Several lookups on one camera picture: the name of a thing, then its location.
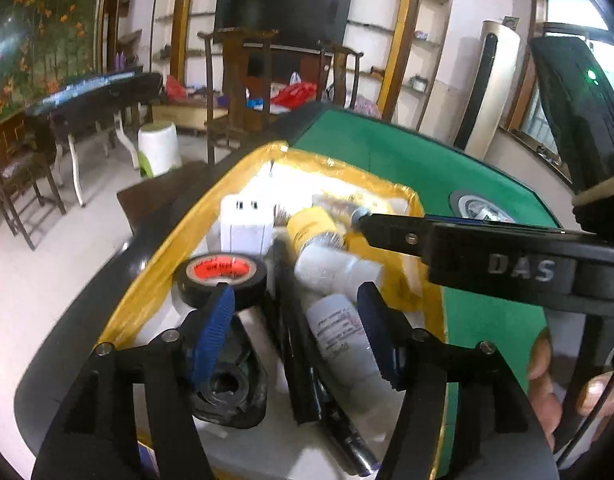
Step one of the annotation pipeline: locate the black tube with gold band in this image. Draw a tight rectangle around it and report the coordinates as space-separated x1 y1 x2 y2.
274 240 324 427

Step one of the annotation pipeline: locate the white squeeze tube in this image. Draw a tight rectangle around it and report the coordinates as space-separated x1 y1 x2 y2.
312 194 369 222

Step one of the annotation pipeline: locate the black marker pen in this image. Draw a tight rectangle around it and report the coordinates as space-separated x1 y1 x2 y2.
317 395 379 479

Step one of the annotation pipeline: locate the black rubber base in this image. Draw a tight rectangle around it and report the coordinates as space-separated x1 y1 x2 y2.
189 330 269 429

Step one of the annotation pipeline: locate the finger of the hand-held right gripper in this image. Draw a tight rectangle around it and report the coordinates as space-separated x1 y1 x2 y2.
357 212 431 264

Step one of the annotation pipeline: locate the flower wall painting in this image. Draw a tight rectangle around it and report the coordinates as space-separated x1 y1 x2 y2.
0 0 108 122

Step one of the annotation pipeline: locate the dark side table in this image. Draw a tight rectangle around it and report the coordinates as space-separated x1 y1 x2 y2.
26 71 164 207

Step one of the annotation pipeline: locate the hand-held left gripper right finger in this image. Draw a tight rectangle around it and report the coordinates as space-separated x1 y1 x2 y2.
357 282 560 480

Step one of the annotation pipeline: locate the black tape roll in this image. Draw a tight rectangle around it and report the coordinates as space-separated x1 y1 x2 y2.
174 255 269 311

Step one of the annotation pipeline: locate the black television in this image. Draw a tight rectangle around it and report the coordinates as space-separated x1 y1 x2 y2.
214 0 354 52

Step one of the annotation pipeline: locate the wheel print round mat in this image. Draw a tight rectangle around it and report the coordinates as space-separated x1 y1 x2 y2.
449 189 516 224

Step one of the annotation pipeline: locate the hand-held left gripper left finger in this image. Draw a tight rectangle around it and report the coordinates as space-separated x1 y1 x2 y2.
32 284 236 480

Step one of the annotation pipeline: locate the wooden chair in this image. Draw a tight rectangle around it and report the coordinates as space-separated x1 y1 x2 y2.
317 45 365 109
197 27 281 167

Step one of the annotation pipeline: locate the white round stool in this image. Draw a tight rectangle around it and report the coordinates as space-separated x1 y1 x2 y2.
138 121 183 179

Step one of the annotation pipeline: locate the window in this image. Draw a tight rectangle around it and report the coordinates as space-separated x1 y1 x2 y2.
507 0 614 182

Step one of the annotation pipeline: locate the person's right hand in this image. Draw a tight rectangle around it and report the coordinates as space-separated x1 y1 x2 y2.
527 331 614 453

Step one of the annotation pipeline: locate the yellow cylinder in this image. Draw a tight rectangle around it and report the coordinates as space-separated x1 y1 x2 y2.
286 208 349 252

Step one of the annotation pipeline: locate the white tray with gold tape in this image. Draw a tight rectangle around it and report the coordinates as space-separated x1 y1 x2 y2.
99 142 449 480

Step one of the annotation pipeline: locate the white charger plug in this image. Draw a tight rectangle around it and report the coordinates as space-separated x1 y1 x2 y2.
219 194 276 257

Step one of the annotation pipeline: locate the dark wooden armchair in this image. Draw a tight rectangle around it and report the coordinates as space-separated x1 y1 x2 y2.
0 115 66 252

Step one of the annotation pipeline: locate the standing air conditioner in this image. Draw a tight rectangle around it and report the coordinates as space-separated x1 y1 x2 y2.
452 20 522 162

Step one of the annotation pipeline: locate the white labelled bottle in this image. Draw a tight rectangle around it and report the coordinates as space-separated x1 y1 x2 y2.
306 294 384 392

